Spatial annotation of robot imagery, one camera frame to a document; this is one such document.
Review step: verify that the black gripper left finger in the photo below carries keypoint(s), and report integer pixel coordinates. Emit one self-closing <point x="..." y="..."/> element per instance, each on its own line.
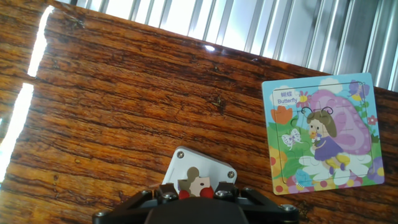
<point x="124" y="211"/>

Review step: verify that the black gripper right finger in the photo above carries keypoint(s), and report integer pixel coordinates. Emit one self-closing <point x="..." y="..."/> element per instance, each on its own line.
<point x="273" y="214"/>

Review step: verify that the girl head puzzle piece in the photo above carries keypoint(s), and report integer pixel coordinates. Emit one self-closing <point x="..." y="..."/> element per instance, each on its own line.
<point x="196" y="183"/>

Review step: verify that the colourful butterfly puzzle board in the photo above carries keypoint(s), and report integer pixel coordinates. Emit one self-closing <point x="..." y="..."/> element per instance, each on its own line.
<point x="323" y="137"/>

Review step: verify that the white box with red button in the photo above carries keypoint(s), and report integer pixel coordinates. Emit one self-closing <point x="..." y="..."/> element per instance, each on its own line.
<point x="214" y="165"/>

